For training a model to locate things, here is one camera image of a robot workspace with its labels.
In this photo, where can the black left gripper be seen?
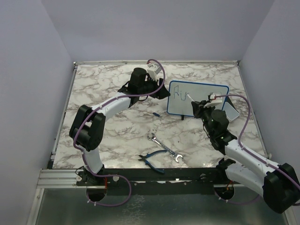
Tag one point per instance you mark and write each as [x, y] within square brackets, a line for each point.
[162, 93]

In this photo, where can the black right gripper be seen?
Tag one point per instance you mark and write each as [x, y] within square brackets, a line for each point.
[198, 108]

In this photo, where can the blue framed whiteboard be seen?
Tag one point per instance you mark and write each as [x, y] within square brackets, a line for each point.
[178, 101]

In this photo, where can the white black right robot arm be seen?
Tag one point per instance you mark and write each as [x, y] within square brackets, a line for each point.
[277, 184]

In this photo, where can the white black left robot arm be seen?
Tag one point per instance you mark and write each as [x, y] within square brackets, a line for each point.
[88, 126]

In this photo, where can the white plastic box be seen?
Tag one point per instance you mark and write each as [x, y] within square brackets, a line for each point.
[231, 113]

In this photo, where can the silver combination wrench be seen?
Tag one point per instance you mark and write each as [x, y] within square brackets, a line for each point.
[176, 156]

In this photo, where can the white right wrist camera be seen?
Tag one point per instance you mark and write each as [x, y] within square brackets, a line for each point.
[214, 98]

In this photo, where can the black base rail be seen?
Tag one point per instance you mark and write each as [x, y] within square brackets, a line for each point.
[174, 181]

